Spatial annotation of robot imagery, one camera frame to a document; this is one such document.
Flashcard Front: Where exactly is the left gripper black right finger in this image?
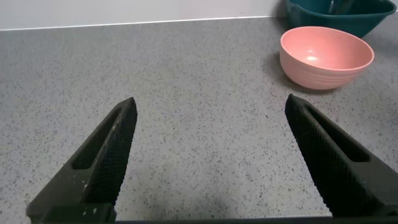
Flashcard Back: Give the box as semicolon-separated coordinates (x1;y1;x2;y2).
284;93;398;218

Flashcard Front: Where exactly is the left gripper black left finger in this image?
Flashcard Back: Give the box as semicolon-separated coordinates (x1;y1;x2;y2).
25;96;138;224

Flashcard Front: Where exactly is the teal square plastic basin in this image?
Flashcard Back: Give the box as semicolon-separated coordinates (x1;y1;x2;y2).
285;0;398;39

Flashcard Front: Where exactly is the pink round bowl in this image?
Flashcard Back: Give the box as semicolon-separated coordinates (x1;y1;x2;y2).
279;26;375;91

